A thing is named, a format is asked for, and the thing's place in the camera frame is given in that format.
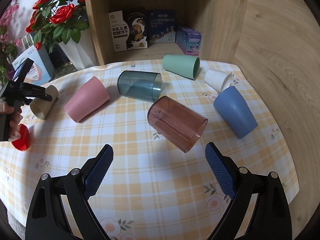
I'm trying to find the purple product box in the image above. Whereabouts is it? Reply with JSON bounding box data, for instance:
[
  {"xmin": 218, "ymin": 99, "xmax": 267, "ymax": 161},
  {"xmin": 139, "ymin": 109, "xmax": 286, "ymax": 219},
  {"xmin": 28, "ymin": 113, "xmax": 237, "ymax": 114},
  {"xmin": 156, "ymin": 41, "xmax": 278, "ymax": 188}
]
[{"xmin": 176, "ymin": 27, "xmax": 202, "ymax": 56}]

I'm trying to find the red plastic cup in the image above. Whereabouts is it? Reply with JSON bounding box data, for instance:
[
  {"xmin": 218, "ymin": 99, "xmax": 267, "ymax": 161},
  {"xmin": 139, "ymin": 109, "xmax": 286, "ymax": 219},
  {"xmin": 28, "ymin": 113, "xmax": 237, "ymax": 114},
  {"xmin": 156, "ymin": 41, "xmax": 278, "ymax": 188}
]
[{"xmin": 11, "ymin": 124, "xmax": 30, "ymax": 151}]

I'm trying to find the black white biscuit box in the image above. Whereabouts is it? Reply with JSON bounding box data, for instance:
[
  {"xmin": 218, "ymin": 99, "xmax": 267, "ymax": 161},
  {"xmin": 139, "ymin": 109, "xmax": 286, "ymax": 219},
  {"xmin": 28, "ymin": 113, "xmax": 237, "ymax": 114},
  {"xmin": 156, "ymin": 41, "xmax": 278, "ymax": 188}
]
[{"xmin": 108, "ymin": 7, "xmax": 148, "ymax": 52}]

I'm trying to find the light blue probiotic box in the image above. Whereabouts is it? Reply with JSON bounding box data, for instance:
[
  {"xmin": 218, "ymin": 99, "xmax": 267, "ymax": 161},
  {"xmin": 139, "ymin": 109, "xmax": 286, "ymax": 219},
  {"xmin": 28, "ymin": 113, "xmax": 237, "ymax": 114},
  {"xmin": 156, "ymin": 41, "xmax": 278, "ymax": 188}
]
[{"xmin": 12, "ymin": 45, "xmax": 55, "ymax": 86}]

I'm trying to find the pink plastic cup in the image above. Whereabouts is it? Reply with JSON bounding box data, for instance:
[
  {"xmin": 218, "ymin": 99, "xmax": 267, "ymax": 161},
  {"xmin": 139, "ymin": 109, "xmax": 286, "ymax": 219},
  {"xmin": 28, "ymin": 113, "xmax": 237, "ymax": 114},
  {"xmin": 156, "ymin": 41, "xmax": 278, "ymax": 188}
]
[{"xmin": 64, "ymin": 76, "xmax": 110, "ymax": 123}]

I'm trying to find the beige plastic cup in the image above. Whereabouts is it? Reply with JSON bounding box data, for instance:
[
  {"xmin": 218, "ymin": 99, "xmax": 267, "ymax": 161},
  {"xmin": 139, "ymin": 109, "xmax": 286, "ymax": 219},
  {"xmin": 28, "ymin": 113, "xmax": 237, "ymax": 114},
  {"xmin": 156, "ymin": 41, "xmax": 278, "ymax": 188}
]
[{"xmin": 30, "ymin": 85, "xmax": 59, "ymax": 120}]

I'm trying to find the small white plastic cup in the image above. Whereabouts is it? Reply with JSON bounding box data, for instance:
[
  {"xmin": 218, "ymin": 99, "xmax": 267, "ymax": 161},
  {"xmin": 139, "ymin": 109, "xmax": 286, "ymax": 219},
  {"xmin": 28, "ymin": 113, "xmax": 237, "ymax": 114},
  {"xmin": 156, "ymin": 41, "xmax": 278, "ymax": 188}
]
[{"xmin": 204, "ymin": 69, "xmax": 232, "ymax": 93}]

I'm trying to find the mint green plastic cup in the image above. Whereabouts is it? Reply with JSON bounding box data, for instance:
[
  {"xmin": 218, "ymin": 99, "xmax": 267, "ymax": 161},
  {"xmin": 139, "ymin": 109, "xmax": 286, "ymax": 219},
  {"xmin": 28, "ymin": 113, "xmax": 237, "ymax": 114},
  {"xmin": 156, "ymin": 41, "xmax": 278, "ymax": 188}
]
[{"xmin": 162, "ymin": 55, "xmax": 200, "ymax": 80}]

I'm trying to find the white geometric flower vase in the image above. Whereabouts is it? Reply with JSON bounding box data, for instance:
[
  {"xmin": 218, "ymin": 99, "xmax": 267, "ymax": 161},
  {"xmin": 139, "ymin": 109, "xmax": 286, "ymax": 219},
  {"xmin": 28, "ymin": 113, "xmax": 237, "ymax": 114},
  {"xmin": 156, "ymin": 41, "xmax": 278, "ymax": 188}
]
[{"xmin": 59, "ymin": 29, "xmax": 98, "ymax": 70}]

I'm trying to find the pink artificial flower plant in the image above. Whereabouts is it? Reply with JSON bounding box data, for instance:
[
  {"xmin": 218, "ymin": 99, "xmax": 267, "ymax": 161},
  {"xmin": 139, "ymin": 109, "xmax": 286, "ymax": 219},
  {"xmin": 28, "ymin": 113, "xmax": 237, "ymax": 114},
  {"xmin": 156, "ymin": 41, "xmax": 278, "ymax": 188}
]
[{"xmin": 1, "ymin": 0, "xmax": 21, "ymax": 87}]

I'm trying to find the red rose bouquet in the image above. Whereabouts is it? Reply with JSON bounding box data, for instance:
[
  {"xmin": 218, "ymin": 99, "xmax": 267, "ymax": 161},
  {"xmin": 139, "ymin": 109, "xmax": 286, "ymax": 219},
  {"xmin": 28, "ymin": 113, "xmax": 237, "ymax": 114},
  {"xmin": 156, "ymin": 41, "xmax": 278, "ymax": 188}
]
[{"xmin": 26, "ymin": 0, "xmax": 89, "ymax": 53}]

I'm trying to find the dark blue product box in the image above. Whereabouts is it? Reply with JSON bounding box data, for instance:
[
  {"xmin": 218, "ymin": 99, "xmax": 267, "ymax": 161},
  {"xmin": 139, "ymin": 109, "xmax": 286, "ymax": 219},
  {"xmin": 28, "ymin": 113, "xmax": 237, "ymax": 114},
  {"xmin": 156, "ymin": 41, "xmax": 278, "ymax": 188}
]
[{"xmin": 146, "ymin": 10, "xmax": 176, "ymax": 43}]

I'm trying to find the transparent brown plastic cup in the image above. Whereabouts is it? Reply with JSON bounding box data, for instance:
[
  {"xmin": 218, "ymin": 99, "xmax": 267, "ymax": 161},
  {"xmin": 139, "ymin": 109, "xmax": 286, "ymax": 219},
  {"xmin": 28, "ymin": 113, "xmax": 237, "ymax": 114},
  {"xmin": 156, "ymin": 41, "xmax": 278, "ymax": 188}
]
[{"xmin": 147, "ymin": 96, "xmax": 208, "ymax": 153}]

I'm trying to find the blue plastic cup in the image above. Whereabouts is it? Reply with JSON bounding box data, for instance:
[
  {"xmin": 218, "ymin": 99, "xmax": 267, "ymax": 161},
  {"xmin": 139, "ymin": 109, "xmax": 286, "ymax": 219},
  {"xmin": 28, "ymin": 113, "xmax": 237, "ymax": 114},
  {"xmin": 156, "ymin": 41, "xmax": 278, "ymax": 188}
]
[{"xmin": 213, "ymin": 86, "xmax": 258, "ymax": 139}]

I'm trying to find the person's left hand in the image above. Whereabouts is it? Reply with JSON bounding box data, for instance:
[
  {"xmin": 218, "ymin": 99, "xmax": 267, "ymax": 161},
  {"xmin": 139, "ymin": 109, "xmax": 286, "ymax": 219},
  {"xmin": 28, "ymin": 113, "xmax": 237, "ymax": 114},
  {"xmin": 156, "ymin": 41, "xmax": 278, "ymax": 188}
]
[{"xmin": 0, "ymin": 101, "xmax": 23, "ymax": 141}]

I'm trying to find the transparent teal plastic cup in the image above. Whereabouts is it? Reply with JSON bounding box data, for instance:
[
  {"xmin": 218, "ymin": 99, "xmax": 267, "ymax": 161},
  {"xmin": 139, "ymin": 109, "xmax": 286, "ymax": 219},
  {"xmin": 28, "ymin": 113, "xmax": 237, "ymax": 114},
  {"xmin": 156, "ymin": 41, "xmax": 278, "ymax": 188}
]
[{"xmin": 117, "ymin": 70, "xmax": 162, "ymax": 102}]

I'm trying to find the yellow plaid floral tablecloth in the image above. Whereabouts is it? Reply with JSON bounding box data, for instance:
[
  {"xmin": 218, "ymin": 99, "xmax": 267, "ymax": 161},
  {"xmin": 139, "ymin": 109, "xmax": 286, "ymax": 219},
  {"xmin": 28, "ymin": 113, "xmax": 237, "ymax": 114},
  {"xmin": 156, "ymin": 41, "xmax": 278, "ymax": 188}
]
[{"xmin": 1, "ymin": 60, "xmax": 299, "ymax": 239}]

